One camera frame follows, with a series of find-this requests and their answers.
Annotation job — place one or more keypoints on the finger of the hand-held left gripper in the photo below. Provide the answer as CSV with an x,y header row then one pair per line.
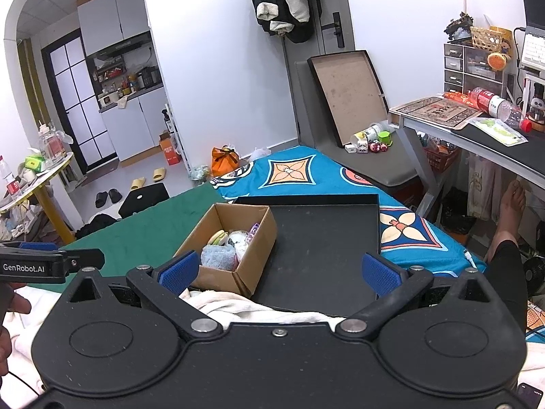
x,y
38,246
87,259

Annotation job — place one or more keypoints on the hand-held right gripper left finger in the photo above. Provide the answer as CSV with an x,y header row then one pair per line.
x,y
179,272

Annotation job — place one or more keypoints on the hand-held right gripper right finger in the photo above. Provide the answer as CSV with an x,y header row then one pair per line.
x,y
381,275

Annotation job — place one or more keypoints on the grey plush toy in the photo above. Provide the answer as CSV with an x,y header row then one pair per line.
x,y
217,257

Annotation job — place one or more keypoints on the burger toy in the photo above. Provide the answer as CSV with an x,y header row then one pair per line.
x,y
219,237

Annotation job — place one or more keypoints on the black tray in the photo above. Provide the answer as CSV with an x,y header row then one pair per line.
x,y
323,255

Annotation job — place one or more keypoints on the bagged white plush toy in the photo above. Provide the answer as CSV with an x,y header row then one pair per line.
x,y
239,243

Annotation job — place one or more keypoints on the brown cardboard box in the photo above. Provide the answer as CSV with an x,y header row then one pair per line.
x,y
255,260

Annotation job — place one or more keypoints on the person's left hand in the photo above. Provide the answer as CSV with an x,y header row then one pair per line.
x,y
21,304

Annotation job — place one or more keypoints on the green bed cloth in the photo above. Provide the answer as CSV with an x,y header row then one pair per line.
x,y
149,230

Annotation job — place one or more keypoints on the round table with yellow rim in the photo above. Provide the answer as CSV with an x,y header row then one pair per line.
x,y
38,187

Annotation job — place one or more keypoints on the black slipper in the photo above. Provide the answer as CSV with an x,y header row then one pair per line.
x,y
101,199
115,195

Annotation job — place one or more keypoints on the white fleece blanket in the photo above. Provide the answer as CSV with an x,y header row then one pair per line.
x,y
238,306

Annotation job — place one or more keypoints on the water bottle with red label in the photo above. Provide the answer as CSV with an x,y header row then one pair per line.
x,y
9,179

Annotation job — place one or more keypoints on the black stool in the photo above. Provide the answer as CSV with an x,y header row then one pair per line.
x,y
142,200

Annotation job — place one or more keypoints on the green small box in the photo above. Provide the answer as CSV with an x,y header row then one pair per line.
x,y
35,164

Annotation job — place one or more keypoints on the yellow slipper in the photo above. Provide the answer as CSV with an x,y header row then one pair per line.
x,y
159,174
137,184

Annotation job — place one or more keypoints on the glass jar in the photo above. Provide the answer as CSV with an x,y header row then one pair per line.
x,y
52,145

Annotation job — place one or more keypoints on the blue patterned blanket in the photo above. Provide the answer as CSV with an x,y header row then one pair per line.
x,y
323,170

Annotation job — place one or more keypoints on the orange bag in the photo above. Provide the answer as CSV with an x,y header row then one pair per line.
x,y
225,162

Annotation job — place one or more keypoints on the orange cardboard box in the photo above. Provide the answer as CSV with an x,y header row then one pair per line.
x,y
170,149

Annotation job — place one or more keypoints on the person's leg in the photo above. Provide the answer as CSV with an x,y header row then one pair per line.
x,y
506,272

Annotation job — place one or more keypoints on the small red toys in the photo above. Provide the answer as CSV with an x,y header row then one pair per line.
x,y
378,147

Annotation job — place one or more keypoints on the white charger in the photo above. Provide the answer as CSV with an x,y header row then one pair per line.
x,y
351,149

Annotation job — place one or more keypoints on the red basket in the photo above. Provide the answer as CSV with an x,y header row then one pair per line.
x,y
443,159

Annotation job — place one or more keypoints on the green cup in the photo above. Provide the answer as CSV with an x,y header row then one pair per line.
x,y
385,138

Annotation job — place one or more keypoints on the white kitchen cabinet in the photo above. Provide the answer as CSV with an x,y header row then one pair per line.
x,y
136,128

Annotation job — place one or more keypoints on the white narrow rack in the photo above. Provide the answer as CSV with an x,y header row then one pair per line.
x,y
174,132

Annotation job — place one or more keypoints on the clear plastic jar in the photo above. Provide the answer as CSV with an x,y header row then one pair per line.
x,y
368,133

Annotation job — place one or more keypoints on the white plastic bag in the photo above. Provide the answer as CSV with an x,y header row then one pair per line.
x,y
259,154

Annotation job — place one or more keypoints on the black framed glass door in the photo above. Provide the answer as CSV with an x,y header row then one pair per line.
x,y
76,106

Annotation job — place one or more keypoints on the black fan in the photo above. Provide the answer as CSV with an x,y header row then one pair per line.
x,y
535,275

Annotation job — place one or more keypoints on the grey desk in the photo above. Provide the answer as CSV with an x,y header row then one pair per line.
x,y
481,136

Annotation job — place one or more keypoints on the patterned desk mat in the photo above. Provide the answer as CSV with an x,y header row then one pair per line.
x,y
438,113

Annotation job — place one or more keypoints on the black framed board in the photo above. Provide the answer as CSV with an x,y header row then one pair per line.
x,y
349,93

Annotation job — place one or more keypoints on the green flat packet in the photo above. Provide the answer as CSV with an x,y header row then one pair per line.
x,y
498,131

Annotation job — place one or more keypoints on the black phone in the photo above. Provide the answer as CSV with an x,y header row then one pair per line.
x,y
529,396

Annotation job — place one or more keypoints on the plastic bottle with red label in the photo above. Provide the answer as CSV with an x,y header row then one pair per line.
x,y
498,106

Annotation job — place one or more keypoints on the grey drawer organizer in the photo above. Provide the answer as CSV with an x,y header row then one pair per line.
x,y
472,70

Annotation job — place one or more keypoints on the panda figure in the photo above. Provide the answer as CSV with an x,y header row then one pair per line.
x,y
537,108

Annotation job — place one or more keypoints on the orange round plush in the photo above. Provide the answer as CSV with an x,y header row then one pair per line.
x,y
498,61

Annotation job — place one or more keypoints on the woven basket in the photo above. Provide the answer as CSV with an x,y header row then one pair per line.
x,y
489,40

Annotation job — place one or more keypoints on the clothes hanging on door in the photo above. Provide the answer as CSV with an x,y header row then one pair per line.
x,y
281,4

